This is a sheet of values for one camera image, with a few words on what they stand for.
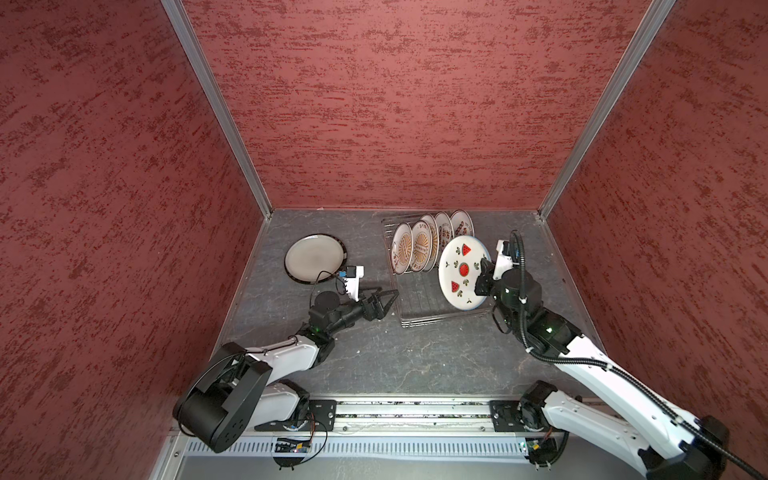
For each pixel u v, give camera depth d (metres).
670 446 0.39
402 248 1.02
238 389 0.43
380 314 0.71
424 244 0.97
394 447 0.77
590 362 0.47
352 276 0.74
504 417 0.74
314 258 1.04
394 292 0.75
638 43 0.76
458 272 0.83
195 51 0.77
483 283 0.66
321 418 0.74
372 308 0.71
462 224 0.99
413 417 0.76
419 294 0.97
